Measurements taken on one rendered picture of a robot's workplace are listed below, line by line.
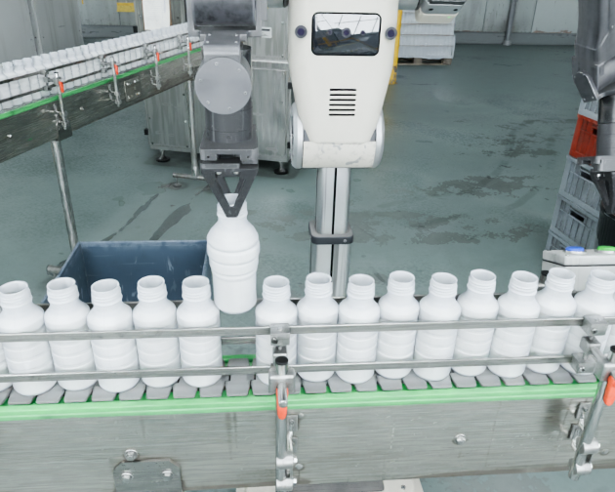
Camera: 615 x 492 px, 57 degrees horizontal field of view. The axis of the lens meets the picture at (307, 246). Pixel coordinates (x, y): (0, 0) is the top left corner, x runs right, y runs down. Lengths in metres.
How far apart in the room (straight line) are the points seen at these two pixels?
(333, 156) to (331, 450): 0.68
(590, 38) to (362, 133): 0.50
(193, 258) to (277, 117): 3.11
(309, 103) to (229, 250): 0.62
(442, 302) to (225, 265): 0.31
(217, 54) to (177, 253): 0.88
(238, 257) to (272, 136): 3.78
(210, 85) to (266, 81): 3.82
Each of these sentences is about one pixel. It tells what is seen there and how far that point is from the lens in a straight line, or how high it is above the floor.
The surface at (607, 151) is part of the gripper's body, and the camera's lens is 1.11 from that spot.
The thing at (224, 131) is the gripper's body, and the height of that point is 1.38.
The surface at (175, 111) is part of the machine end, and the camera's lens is 4.74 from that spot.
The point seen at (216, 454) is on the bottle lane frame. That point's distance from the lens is 0.91.
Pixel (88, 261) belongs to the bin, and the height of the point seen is 0.90.
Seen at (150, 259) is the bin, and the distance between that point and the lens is 1.43.
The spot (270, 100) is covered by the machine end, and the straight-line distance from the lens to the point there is 4.42.
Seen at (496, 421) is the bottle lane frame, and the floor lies 0.94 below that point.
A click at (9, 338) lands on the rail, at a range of 0.85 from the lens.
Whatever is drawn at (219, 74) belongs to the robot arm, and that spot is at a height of 1.46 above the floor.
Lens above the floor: 1.56
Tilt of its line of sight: 27 degrees down
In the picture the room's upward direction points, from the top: 2 degrees clockwise
